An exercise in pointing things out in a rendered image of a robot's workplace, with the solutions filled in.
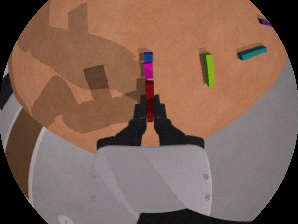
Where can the lime green rod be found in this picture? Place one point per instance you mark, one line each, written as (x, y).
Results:
(209, 68)

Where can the turquoise rod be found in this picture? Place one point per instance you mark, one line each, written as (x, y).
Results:
(252, 52)

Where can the dark red rod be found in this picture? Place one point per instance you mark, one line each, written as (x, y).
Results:
(149, 90)

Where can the small magenta block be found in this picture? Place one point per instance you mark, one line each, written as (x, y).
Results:
(148, 69)

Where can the purple rod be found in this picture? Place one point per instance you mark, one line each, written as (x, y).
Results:
(264, 22)

